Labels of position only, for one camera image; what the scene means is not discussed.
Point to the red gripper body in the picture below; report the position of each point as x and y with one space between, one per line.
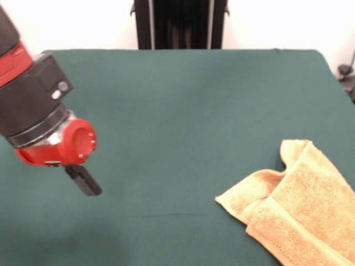
75 141

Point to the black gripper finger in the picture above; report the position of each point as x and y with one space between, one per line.
90 183
70 173

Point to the orange terry towel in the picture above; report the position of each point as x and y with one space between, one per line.
305 207

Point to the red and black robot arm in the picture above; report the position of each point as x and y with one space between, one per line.
25 97

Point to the dark green table cloth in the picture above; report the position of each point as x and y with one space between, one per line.
166 124

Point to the black equipment base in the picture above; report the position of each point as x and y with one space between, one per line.
350 91

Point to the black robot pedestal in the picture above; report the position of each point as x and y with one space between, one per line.
180 25

